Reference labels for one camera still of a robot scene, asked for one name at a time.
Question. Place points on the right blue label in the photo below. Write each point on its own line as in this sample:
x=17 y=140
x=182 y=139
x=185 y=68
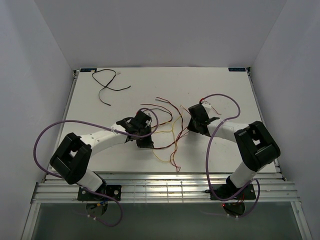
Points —
x=237 y=69

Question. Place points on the aluminium rail frame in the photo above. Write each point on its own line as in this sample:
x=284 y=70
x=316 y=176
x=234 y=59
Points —
x=145 y=180

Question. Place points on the left blue label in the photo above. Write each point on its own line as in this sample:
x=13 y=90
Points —
x=88 y=70

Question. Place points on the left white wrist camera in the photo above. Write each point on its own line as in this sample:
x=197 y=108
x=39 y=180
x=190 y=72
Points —
x=148 y=119

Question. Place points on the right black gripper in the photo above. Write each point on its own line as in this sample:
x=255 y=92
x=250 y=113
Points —
x=192 y=128

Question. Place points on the blue label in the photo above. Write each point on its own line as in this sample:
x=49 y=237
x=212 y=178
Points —
x=88 y=70
x=237 y=69

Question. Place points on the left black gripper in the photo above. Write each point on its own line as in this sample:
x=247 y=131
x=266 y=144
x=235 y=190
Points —
x=148 y=143

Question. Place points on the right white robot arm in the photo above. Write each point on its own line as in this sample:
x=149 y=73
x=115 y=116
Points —
x=255 y=144

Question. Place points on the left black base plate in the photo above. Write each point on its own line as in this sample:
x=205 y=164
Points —
x=113 y=191

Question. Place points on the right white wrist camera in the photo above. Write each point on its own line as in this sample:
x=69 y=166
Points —
x=210 y=110

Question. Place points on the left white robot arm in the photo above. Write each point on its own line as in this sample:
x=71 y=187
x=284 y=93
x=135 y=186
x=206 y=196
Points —
x=72 y=156

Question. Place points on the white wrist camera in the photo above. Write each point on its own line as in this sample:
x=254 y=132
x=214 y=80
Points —
x=148 y=119
x=210 y=110

